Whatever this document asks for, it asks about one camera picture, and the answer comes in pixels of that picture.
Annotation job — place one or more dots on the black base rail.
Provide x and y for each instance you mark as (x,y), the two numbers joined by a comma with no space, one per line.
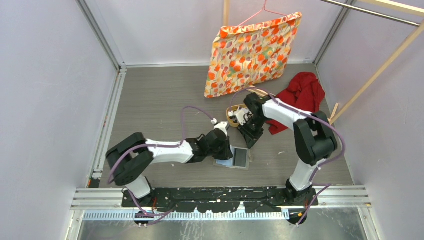
(268,199)

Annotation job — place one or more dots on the wooden rack frame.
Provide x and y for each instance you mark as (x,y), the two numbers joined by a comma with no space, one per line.
(372,67)

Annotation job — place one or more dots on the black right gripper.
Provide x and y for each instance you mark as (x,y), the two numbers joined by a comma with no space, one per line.
(251,137)

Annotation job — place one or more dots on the black card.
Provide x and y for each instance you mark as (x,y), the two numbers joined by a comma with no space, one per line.
(240,158)

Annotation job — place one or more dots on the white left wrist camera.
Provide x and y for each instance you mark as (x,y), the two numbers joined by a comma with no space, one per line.
(220,125)

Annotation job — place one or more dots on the pink wire hanger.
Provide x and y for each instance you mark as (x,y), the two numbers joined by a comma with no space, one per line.
(263,9)

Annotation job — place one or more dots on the floral fabric bag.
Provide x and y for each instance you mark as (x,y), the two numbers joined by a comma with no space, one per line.
(246,55)

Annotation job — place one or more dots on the metal rod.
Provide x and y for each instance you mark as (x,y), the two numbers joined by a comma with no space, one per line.
(372,13)

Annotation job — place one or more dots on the tan oval tray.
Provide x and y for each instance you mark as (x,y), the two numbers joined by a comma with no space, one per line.
(235,107)

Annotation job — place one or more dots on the red cloth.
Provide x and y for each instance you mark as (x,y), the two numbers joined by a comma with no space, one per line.
(303,92)

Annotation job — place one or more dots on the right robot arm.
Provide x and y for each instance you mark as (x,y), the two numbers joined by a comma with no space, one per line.
(314,139)

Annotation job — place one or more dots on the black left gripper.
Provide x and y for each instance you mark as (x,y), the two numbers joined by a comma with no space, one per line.
(227,153)

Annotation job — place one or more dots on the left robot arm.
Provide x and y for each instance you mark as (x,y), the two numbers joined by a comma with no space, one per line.
(131,157)

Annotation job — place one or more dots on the taupe leather card holder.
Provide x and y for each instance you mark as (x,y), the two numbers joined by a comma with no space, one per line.
(229,163)

